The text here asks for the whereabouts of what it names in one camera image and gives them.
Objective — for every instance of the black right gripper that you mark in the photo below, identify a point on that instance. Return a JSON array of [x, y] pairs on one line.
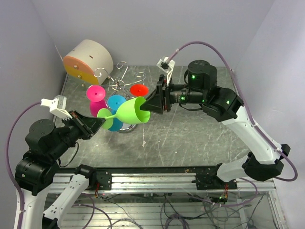
[[155, 102]]

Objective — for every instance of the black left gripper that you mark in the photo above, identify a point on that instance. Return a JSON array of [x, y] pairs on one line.
[[88, 126]]

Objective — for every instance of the red plastic wine glass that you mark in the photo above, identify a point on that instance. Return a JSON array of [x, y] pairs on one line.
[[139, 90]]

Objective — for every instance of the green plastic wine glass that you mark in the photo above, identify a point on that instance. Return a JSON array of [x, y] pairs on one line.
[[128, 112]]

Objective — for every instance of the blue plastic wine glass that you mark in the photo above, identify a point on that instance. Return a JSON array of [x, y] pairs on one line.
[[114, 102]]

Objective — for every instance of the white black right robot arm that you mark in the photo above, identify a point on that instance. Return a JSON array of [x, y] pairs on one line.
[[263, 162]]

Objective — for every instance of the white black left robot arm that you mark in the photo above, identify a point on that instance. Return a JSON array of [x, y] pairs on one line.
[[35, 172]]

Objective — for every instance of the pink plastic wine glass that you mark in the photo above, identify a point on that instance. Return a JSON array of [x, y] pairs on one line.
[[96, 95]]

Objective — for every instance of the beige round drawer box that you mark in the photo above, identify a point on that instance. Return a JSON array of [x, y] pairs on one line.
[[89, 61]]

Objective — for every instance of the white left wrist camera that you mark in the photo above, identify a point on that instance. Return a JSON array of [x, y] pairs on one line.
[[57, 107]]

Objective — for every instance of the chrome wire wine glass rack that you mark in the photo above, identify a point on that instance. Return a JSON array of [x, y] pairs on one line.
[[117, 84]]

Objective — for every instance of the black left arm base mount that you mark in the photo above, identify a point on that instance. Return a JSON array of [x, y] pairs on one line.
[[104, 179]]

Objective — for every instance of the aluminium rail frame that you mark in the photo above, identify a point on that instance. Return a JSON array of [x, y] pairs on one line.
[[153, 180]]

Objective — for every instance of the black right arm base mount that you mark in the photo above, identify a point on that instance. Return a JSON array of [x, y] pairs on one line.
[[211, 182]]

